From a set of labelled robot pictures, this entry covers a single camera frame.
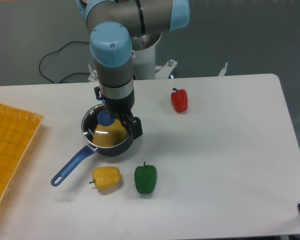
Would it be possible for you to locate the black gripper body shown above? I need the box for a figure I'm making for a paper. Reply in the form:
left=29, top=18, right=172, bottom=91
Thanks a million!
left=94, top=86, right=135, bottom=120

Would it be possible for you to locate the black cable on floor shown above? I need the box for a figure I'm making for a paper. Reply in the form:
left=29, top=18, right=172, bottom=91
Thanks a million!
left=38, top=40, right=96, bottom=84

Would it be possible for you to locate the glass lid blue knob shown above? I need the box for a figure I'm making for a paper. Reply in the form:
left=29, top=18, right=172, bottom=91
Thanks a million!
left=81, top=104, right=128, bottom=148

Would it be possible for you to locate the green bell pepper toy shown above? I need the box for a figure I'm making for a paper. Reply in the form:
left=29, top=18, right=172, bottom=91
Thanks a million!
left=134, top=161, right=158, bottom=195

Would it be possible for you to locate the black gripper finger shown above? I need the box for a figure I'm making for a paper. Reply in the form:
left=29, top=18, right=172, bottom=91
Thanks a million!
left=126, top=114, right=143, bottom=140
left=117, top=114, right=130, bottom=134

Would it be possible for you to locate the yellow bell pepper toy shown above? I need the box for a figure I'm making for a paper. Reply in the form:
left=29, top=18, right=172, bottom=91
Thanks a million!
left=89, top=166, right=122, bottom=191

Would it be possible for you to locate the orange pumpkin slice toy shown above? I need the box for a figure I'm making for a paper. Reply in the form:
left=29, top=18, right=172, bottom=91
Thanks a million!
left=92, top=118, right=127, bottom=148

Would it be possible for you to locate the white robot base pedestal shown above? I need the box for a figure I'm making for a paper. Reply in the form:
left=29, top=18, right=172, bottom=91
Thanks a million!
left=131, top=33, right=178, bottom=80

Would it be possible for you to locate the dark blue saucepan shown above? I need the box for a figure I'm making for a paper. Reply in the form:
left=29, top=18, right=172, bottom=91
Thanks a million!
left=50, top=104, right=133, bottom=187

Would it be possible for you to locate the red bell pepper toy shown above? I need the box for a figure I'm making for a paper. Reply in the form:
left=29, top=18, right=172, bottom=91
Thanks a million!
left=170, top=87, right=188, bottom=113

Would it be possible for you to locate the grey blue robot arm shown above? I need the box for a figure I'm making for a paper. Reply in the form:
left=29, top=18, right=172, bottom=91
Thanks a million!
left=76, top=0, right=190, bottom=139

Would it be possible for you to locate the yellow plastic basket tray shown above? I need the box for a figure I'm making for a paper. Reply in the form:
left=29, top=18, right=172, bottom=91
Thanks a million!
left=0, top=103, right=44, bottom=205

